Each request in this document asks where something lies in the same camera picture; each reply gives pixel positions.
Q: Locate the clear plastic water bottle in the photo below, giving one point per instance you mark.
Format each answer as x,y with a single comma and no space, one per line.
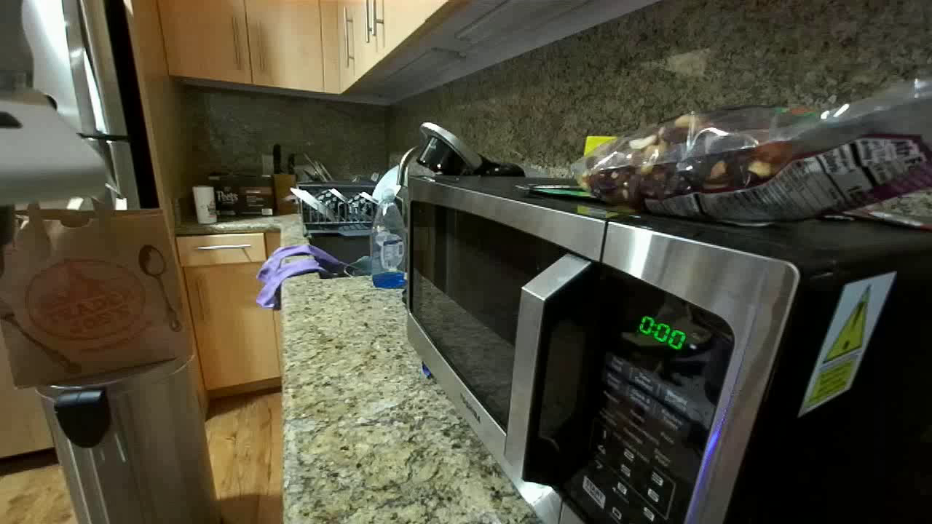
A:
388,246

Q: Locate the dish rack with dishes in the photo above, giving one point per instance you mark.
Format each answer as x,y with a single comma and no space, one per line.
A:
337,208

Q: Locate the yellow green box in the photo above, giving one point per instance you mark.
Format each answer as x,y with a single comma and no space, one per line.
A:
595,144

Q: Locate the purple cloth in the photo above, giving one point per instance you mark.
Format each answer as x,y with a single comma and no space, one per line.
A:
292,260

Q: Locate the stainless steel microwave oven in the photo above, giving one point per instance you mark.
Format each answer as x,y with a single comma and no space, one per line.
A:
660,369

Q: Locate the lower wooden cabinet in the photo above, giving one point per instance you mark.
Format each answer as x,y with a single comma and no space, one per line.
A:
235,334

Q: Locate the upper wooden cabinets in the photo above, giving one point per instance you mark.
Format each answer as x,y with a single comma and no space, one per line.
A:
286,45

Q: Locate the white mug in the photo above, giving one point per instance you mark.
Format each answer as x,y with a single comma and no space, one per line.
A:
206,203

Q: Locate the bag of mixed nuts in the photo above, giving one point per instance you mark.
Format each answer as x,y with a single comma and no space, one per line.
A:
771,164

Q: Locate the stainless steel trash can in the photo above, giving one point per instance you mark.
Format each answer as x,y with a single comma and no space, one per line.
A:
133,445

